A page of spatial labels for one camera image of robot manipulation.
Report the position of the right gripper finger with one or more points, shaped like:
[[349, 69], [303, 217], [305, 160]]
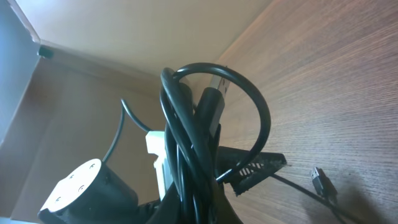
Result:
[[170, 210]]

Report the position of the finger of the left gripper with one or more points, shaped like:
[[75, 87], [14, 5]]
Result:
[[260, 168]]

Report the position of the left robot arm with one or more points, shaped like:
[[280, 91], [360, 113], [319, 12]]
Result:
[[93, 193]]

